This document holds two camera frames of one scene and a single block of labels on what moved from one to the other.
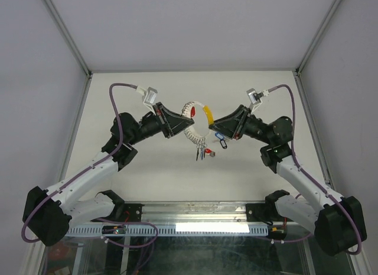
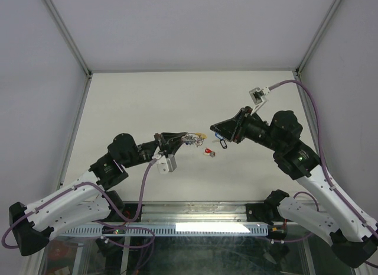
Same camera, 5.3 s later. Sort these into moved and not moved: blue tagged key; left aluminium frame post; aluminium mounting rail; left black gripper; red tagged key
Moved: left black gripper
Not moved: red tagged key; aluminium mounting rail; blue tagged key; left aluminium frame post
